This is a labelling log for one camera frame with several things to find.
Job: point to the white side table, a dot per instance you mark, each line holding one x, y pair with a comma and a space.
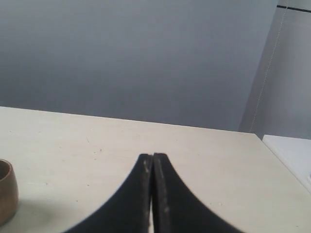
294, 153

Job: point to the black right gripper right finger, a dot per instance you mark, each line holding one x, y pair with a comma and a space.
175, 208

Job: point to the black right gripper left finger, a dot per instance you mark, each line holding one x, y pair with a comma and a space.
128, 209

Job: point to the brown wooden cup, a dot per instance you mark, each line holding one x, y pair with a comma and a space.
8, 192

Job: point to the grey window blind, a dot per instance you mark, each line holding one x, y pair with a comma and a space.
280, 99

